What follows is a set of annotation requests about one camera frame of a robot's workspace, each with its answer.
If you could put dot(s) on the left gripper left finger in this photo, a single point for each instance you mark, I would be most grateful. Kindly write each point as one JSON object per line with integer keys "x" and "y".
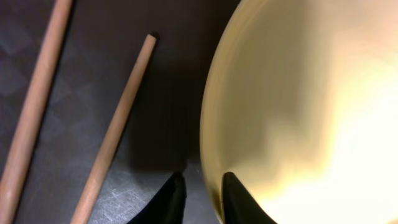
{"x": 168, "y": 204}

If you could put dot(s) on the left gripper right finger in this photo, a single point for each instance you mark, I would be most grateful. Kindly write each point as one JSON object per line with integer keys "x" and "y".
{"x": 239, "y": 206}

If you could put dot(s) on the yellow plate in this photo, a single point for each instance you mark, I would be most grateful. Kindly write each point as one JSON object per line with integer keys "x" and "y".
{"x": 300, "y": 104}

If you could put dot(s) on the brown serving tray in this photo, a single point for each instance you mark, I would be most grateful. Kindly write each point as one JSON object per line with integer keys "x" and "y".
{"x": 103, "y": 40}

